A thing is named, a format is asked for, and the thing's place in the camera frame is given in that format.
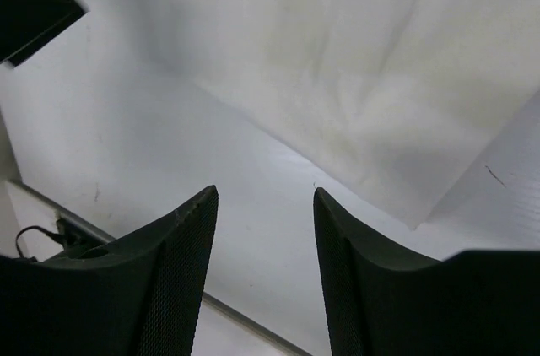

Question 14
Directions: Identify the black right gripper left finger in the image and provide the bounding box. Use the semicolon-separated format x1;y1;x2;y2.
1;186;219;355

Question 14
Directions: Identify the white t shirt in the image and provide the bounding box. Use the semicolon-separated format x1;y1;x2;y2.
165;0;539;227

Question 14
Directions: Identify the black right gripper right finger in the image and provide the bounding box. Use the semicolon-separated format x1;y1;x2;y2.
313;188;539;355

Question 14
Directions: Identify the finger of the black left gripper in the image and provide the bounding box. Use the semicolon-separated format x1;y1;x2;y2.
1;0;87;67

